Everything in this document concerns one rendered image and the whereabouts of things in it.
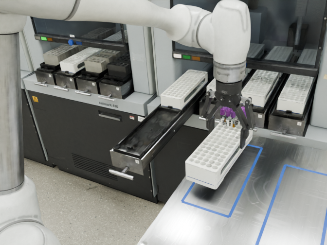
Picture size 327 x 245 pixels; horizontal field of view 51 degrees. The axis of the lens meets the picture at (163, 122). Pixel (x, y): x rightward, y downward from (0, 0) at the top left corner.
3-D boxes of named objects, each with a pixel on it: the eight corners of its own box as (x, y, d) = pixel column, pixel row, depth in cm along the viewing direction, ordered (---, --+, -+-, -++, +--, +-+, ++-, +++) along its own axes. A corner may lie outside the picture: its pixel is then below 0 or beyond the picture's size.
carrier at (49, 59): (62, 64, 196) (60, 55, 192) (59, 66, 194) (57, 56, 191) (47, 62, 201) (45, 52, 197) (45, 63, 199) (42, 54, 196)
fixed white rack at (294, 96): (290, 82, 161) (292, 70, 158) (313, 86, 157) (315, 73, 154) (275, 112, 140) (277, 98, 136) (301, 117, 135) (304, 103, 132)
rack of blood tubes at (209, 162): (225, 130, 122) (226, 114, 119) (252, 137, 117) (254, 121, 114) (184, 179, 101) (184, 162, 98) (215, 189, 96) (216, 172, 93)
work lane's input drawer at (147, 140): (189, 89, 178) (188, 73, 173) (214, 93, 172) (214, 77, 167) (105, 173, 124) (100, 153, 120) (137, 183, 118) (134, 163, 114)
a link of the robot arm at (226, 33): (257, 58, 94) (222, 47, 104) (262, -1, 86) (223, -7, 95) (230, 69, 89) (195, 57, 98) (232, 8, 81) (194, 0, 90)
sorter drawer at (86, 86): (143, 48, 235) (142, 35, 231) (161, 50, 229) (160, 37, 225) (72, 94, 182) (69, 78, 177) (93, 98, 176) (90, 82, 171)
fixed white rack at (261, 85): (258, 78, 168) (259, 66, 165) (279, 81, 164) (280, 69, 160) (239, 105, 146) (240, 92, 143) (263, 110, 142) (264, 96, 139)
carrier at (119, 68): (129, 76, 176) (127, 65, 173) (127, 78, 174) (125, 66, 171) (110, 73, 181) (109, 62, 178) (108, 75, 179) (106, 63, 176)
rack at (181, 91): (189, 80, 171) (189, 69, 168) (208, 83, 166) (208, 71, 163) (160, 108, 149) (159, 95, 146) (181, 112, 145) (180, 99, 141)
